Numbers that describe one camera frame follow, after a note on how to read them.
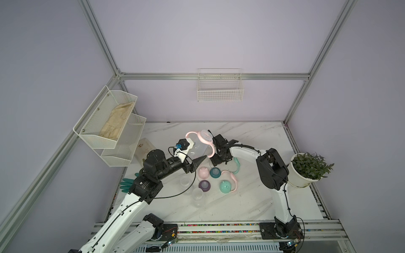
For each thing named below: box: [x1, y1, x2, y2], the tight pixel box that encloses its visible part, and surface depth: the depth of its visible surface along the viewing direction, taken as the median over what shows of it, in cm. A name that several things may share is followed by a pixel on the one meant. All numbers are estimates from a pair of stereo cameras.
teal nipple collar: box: [209, 167, 222, 179], surface depth 94 cm
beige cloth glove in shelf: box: [99, 101, 135, 141], surface depth 80 cm
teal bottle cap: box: [219, 180, 232, 194], surface depth 86 cm
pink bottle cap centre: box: [198, 166, 210, 180], surface depth 92 cm
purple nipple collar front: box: [198, 179, 211, 192], surface depth 88 cm
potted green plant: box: [287, 152, 335, 188], surface depth 80 cm
